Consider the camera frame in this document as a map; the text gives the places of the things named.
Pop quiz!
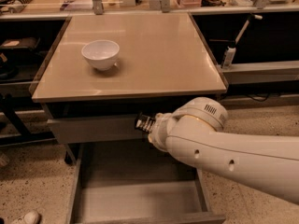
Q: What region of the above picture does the grey drawer cabinet with counter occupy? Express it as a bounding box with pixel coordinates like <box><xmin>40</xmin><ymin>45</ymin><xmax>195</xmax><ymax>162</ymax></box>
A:
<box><xmin>30</xmin><ymin>13</ymin><xmax>227</xmax><ymax>163</ymax></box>

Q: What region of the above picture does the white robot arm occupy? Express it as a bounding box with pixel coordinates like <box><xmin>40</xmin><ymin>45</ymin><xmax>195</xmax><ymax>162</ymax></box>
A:
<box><xmin>149</xmin><ymin>97</ymin><xmax>299</xmax><ymax>204</ymax></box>

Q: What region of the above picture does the dark case on shelf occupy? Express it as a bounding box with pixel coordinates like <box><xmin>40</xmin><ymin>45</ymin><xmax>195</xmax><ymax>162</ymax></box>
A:
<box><xmin>0</xmin><ymin>37</ymin><xmax>40</xmax><ymax>50</ymax></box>

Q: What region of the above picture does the grey top drawer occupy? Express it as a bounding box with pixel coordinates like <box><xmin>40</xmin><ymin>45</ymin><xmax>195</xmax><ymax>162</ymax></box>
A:
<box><xmin>48</xmin><ymin>115</ymin><xmax>145</xmax><ymax>144</ymax></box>

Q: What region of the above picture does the open grey middle drawer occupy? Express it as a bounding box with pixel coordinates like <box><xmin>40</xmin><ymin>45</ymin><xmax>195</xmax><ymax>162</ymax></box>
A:
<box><xmin>65</xmin><ymin>140</ymin><xmax>225</xmax><ymax>224</ymax></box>

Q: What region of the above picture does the white ceramic bowl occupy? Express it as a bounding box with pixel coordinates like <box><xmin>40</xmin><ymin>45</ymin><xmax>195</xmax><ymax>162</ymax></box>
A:
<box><xmin>81</xmin><ymin>40</ymin><xmax>120</xmax><ymax>71</ymax></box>

